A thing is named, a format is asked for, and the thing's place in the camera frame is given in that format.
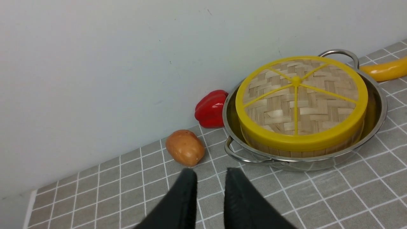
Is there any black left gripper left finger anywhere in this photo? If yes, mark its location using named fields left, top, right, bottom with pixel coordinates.
left=134, top=169, right=197, bottom=229

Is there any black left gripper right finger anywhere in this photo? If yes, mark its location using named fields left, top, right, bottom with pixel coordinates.
left=224, top=168, right=295, bottom=229

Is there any yellow bamboo steamer basket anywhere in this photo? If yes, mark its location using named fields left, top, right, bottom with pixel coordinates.
left=240, top=122, right=365, bottom=158

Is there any yellow woven bamboo steamer lid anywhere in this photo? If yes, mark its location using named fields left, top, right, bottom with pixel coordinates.
left=235, top=56, right=368, bottom=152

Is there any stainless steel pot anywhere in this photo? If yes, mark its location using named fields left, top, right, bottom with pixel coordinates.
left=223, top=49, right=388, bottom=172

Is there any brown toy potato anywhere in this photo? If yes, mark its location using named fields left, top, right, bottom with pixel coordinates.
left=165, top=129, right=205, bottom=168

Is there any red toy bell pepper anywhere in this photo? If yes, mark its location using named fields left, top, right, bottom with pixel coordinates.
left=194, top=90, right=228, bottom=128

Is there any yellow toy banana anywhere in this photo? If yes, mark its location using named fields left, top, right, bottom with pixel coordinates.
left=360, top=57, right=407, bottom=82

